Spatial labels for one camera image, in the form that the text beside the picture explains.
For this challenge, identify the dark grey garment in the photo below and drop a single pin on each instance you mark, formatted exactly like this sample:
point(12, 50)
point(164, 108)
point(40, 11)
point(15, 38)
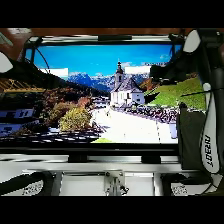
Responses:
point(190, 136)

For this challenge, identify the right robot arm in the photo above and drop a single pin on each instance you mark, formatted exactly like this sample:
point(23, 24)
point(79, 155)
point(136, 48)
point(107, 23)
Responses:
point(213, 133)

